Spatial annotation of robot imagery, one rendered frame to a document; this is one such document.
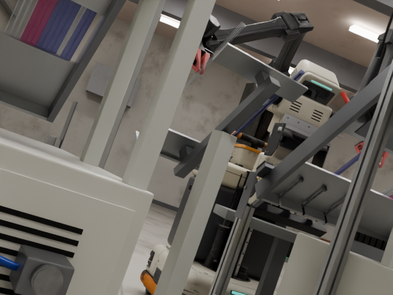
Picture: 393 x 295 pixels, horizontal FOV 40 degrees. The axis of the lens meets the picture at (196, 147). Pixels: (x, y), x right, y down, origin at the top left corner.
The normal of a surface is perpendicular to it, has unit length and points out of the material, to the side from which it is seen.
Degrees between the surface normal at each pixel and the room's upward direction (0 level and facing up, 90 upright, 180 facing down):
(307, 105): 98
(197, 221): 90
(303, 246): 90
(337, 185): 137
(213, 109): 90
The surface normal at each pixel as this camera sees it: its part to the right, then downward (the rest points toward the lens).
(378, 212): 0.04, 0.75
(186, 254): 0.52, 0.13
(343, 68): 0.17, 0.00
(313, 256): -0.84, -0.33
